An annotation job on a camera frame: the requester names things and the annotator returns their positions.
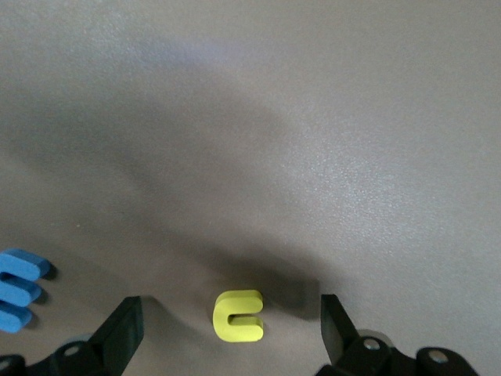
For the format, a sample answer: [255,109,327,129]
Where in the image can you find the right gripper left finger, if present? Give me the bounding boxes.
[0,296,144,376]

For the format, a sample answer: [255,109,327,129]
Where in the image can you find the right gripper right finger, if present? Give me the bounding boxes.
[316,293,481,376]

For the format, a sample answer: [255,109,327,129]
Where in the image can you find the yellow foam letter u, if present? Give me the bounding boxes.
[212,289,265,343]

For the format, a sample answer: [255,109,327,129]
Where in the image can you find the blue foam letter m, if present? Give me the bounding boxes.
[0,248,55,334]

